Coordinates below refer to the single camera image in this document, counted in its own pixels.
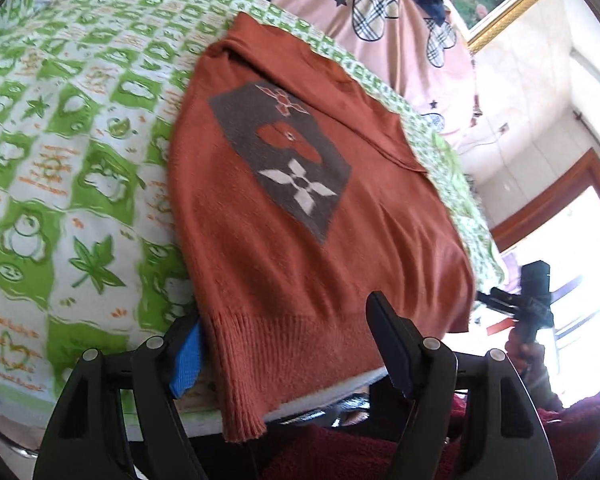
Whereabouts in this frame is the green white patterned bed sheet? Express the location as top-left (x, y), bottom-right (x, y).
top-left (0, 0), bottom-right (503, 428)

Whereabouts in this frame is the red brown window frame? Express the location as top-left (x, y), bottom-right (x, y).
top-left (491, 148), bottom-right (600, 252)

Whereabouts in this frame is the person's right hand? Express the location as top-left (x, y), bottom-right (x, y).
top-left (505, 326), bottom-right (562, 412)

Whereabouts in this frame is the pink quilt with plaid hearts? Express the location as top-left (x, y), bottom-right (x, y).
top-left (268, 0), bottom-right (476, 136)

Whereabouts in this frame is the rust orange knit sweater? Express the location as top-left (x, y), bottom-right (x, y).
top-left (168, 14), bottom-right (476, 442)

